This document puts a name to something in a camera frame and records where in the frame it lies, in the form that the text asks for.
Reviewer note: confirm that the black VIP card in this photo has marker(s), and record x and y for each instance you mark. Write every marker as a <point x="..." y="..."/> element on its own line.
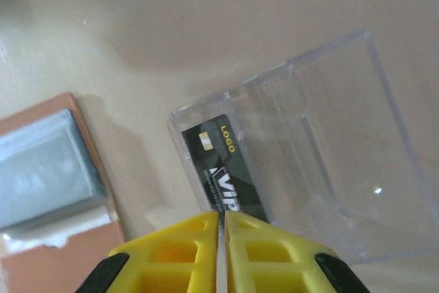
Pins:
<point x="219" y="159"/>

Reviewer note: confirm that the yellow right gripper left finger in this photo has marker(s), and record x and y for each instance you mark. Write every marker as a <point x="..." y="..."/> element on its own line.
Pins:
<point x="171" y="272"/>

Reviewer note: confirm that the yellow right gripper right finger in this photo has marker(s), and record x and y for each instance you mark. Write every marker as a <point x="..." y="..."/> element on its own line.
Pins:
<point x="274" y="272"/>

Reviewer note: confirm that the card box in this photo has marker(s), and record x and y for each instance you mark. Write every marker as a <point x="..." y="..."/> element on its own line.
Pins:
<point x="68" y="265"/>

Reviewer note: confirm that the small dark card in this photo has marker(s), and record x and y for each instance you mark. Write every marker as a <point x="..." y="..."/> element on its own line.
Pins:
<point x="343" y="135"/>

